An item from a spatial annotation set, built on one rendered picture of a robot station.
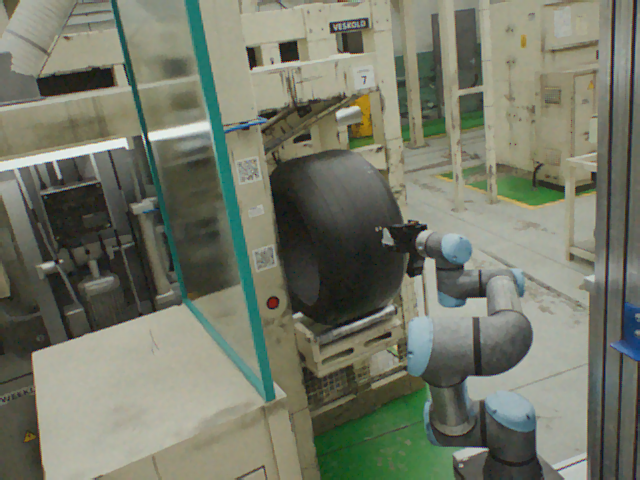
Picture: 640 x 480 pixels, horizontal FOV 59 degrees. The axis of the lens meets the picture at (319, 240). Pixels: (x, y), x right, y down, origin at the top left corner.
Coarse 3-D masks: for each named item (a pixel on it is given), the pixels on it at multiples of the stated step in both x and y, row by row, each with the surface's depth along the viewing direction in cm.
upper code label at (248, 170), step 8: (240, 160) 170; (248, 160) 171; (256, 160) 173; (240, 168) 171; (248, 168) 172; (256, 168) 173; (240, 176) 171; (248, 176) 173; (256, 176) 174; (240, 184) 172
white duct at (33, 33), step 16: (32, 0) 160; (48, 0) 161; (64, 0) 164; (16, 16) 161; (32, 16) 160; (48, 16) 162; (64, 16) 167; (16, 32) 160; (32, 32) 161; (48, 32) 164; (0, 48) 160; (16, 48) 160; (32, 48) 162; (48, 48) 167; (16, 64) 161; (32, 64) 164
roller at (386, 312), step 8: (392, 304) 204; (368, 312) 200; (376, 312) 200; (384, 312) 201; (392, 312) 202; (352, 320) 197; (360, 320) 197; (368, 320) 198; (376, 320) 199; (336, 328) 193; (344, 328) 194; (352, 328) 195; (360, 328) 197; (320, 336) 190; (328, 336) 191; (336, 336) 193; (320, 344) 190
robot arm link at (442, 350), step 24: (408, 336) 111; (432, 336) 108; (456, 336) 107; (408, 360) 110; (432, 360) 108; (456, 360) 107; (480, 360) 105; (432, 384) 115; (456, 384) 114; (432, 408) 140; (456, 408) 127; (432, 432) 141; (456, 432) 135
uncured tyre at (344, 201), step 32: (288, 160) 192; (320, 160) 185; (352, 160) 185; (288, 192) 183; (320, 192) 174; (352, 192) 176; (384, 192) 179; (288, 224) 224; (320, 224) 172; (352, 224) 172; (384, 224) 176; (288, 256) 224; (320, 256) 175; (352, 256) 172; (384, 256) 177; (288, 288) 209; (320, 288) 181; (352, 288) 176; (384, 288) 184; (320, 320) 193
